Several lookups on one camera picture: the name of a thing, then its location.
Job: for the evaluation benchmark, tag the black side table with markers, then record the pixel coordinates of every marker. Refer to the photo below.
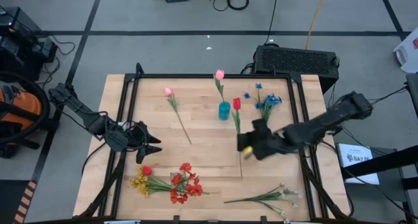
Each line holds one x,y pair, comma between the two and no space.
392,158

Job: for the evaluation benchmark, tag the white cardboard box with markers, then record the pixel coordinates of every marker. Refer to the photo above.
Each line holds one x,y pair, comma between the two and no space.
356,158

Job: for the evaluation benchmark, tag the teal glass vase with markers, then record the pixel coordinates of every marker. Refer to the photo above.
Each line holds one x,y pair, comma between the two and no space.
224,111

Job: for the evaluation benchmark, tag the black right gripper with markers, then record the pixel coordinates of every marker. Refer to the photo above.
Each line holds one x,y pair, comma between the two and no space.
269,142

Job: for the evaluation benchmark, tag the yellow artificial flower bunch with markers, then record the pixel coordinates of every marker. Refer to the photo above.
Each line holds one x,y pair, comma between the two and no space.
140,183

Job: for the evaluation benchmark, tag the black computer case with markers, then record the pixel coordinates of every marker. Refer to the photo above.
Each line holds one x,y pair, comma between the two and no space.
294,60

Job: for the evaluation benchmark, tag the blue artificial flower bunch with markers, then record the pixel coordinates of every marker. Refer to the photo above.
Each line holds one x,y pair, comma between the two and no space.
271,100

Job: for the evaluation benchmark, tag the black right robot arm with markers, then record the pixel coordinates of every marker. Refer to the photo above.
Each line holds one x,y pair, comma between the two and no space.
326,122

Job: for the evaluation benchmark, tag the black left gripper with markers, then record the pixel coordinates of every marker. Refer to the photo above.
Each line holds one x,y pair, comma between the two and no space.
140,139

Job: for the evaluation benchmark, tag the red artificial tulip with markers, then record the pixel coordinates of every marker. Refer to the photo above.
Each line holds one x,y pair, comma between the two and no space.
147,170
236,103

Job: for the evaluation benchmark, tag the orange black vacuum cleaner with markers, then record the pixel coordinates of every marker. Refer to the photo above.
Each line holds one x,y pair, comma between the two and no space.
23,103

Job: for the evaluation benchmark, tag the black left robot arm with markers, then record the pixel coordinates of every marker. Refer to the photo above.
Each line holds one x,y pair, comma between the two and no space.
81,111

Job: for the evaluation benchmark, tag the pink artificial tulip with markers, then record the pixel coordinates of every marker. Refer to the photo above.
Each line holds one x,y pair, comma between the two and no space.
168,91
219,74

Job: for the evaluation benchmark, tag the red artificial flower bunch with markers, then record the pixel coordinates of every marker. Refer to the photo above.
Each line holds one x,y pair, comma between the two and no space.
195,189

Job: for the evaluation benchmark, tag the black aluminium table frame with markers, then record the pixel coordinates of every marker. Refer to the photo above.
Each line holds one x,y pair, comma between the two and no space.
212,76

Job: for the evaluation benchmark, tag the white artificial flower bunch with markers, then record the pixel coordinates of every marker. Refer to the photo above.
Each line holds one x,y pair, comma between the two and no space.
287,194

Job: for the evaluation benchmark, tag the black equipment stack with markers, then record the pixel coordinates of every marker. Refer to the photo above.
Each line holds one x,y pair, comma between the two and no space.
16,25

